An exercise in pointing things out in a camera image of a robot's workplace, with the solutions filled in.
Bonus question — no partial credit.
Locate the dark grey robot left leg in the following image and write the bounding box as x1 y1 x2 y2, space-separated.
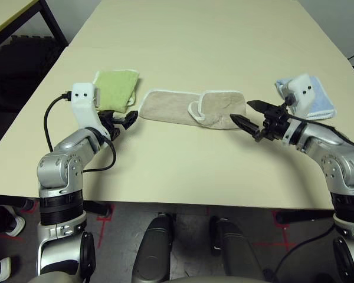
131 213 175 282

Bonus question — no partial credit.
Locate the black left wrist camera cable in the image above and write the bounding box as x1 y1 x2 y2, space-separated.
44 93 117 173

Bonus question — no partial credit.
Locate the dark grey robot right leg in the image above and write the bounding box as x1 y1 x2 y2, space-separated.
211 216 265 279

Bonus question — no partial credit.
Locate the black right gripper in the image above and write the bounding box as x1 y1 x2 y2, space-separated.
230 100 293 143

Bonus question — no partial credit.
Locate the dark grey robot leg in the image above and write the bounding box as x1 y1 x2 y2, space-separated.
131 213 175 282
211 216 265 279

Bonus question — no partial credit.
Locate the side table with black frame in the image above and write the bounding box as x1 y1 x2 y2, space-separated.
0 0 68 45

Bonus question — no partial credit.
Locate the folded light blue towel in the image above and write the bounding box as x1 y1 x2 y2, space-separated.
276 75 337 120

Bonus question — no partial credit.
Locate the black foam floor mat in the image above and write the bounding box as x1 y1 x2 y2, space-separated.
0 35 65 110

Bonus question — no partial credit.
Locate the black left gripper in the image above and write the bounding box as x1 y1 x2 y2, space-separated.
99 109 139 141

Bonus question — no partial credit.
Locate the beige towel with white trim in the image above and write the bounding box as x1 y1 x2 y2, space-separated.
139 88 248 130

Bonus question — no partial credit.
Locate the folded green towel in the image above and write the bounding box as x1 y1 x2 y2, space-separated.
93 69 141 114

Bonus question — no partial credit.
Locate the white bystander shoe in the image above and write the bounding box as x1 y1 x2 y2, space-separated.
4 206 26 237
0 256 12 283

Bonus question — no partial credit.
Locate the black table foot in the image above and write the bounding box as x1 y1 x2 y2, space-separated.
82 201 112 218
276 209 336 225

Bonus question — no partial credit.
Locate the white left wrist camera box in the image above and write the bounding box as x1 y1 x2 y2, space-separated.
66 83 110 139

